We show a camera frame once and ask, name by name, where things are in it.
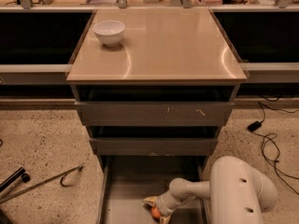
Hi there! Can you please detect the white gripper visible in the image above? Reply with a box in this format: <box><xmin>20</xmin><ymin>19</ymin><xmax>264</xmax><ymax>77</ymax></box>
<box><xmin>143</xmin><ymin>191</ymin><xmax>183</xmax><ymax>224</ymax></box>

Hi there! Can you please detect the orange fruit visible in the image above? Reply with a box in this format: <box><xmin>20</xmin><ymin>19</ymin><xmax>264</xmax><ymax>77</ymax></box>
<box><xmin>150</xmin><ymin>207</ymin><xmax>161</xmax><ymax>219</ymax></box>

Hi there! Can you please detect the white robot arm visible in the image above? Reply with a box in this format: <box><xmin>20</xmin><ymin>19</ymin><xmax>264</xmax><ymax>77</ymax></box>
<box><xmin>143</xmin><ymin>156</ymin><xmax>278</xmax><ymax>224</ymax></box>

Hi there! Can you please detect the bottom grey open drawer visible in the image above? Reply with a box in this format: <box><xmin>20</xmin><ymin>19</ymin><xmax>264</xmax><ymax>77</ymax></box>
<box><xmin>97</xmin><ymin>156</ymin><xmax>202</xmax><ymax>224</ymax></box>

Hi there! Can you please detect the middle grey drawer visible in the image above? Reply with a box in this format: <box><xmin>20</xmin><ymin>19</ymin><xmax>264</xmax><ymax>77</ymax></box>
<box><xmin>90</xmin><ymin>138</ymin><xmax>218</xmax><ymax>156</ymax></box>

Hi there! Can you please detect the top grey drawer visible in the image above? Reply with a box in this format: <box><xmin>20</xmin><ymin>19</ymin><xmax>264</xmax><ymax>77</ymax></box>
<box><xmin>76</xmin><ymin>102</ymin><xmax>234</xmax><ymax>127</ymax></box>

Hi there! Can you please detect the grey drawer cabinet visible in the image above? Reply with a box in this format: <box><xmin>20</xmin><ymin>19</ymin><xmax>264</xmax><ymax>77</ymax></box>
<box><xmin>64</xmin><ymin>7</ymin><xmax>249</xmax><ymax>224</ymax></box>

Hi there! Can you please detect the metal hook rod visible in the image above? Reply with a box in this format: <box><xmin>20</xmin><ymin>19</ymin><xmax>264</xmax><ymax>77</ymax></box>
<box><xmin>0</xmin><ymin>164</ymin><xmax>83</xmax><ymax>204</ymax></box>

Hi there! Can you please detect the black power adapter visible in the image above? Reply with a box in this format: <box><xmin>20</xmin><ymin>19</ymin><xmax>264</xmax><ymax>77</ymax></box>
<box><xmin>248</xmin><ymin>121</ymin><xmax>262</xmax><ymax>133</ymax></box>

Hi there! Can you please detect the black tripod leg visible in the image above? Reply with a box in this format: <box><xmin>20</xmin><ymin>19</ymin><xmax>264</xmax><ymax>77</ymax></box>
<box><xmin>0</xmin><ymin>167</ymin><xmax>31</xmax><ymax>192</ymax></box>

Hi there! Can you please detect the white ceramic bowl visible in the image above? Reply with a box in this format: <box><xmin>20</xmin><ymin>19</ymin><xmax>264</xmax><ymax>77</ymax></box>
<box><xmin>93</xmin><ymin>21</ymin><xmax>125</xmax><ymax>47</ymax></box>

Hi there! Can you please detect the black floor cable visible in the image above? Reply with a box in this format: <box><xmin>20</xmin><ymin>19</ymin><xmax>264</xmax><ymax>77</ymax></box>
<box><xmin>253</xmin><ymin>93</ymin><xmax>299</xmax><ymax>196</ymax></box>

